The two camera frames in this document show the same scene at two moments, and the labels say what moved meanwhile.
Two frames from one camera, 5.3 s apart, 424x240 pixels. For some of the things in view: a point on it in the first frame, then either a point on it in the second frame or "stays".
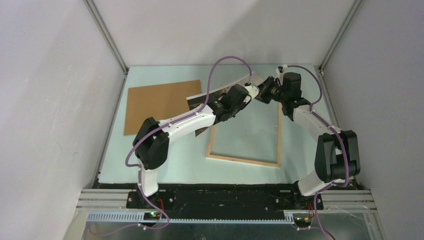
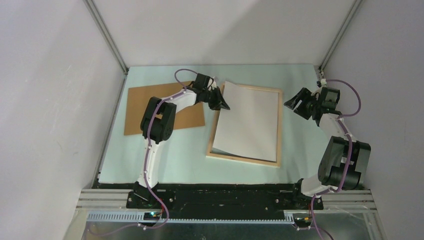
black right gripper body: (270, 91) to (319, 104)
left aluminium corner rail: (105, 33) stays
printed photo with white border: (196, 101) to (249, 128)
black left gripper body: (237, 107) to (206, 96)
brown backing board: (158, 102) stays
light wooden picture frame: (214, 157) stays
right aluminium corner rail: (336, 39) stays
